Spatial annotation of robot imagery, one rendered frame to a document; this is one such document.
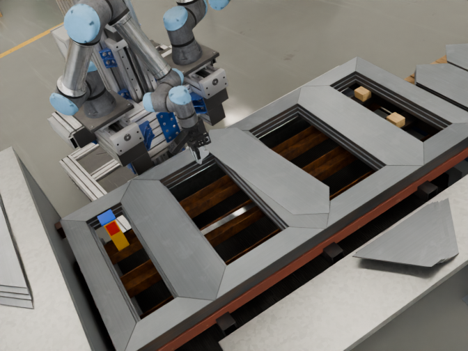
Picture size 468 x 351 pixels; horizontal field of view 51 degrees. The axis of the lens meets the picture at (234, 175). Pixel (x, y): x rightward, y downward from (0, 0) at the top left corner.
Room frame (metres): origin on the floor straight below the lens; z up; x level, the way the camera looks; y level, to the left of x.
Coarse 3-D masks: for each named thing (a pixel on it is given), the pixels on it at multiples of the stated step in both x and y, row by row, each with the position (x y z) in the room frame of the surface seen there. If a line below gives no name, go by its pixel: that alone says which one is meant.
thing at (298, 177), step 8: (288, 176) 1.36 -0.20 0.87; (296, 176) 1.34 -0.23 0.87; (304, 176) 1.33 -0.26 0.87; (312, 176) 1.32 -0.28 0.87; (280, 184) 1.33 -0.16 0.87; (288, 184) 1.32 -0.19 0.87; (296, 184) 1.30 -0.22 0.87; (272, 192) 1.30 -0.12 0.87; (280, 192) 1.29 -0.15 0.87; (288, 192) 1.27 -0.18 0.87; (280, 200) 1.25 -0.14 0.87
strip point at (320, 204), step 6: (324, 192) 1.22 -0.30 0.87; (318, 198) 1.20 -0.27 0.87; (324, 198) 1.19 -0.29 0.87; (306, 204) 1.19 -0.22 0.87; (312, 204) 1.18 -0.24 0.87; (318, 204) 1.17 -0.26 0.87; (324, 204) 1.17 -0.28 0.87; (300, 210) 1.17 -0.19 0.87; (306, 210) 1.16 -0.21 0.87; (312, 210) 1.15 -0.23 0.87; (318, 210) 1.15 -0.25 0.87; (324, 210) 1.14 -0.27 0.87
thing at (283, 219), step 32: (384, 96) 1.70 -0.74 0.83; (256, 128) 1.72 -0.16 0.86; (320, 128) 1.62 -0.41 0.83; (256, 192) 1.32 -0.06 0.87; (384, 192) 1.15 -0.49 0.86; (96, 224) 1.45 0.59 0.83; (288, 224) 1.13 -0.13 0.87; (320, 224) 1.08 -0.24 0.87; (288, 256) 1.01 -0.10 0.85; (192, 320) 0.88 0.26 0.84
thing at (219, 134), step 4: (224, 128) 1.77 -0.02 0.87; (228, 128) 1.76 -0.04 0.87; (232, 128) 1.75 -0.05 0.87; (216, 132) 1.76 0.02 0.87; (220, 132) 1.75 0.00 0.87; (224, 132) 1.74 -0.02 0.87; (228, 132) 1.73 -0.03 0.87; (212, 136) 1.73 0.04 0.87; (216, 136) 1.73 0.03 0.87; (220, 136) 1.72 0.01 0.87; (208, 140) 1.72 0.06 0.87; (212, 140) 1.71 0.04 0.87; (216, 140) 1.70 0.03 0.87; (208, 144) 1.69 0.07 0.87
